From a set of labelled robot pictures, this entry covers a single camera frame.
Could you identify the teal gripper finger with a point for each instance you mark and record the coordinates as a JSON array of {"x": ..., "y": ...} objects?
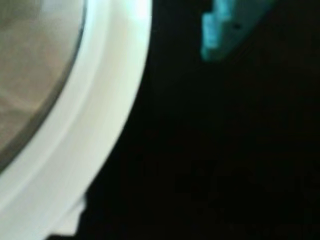
[{"x": 222, "y": 32}]

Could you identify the white round shape sorter lid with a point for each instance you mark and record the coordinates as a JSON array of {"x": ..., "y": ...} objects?
[{"x": 87, "y": 112}]

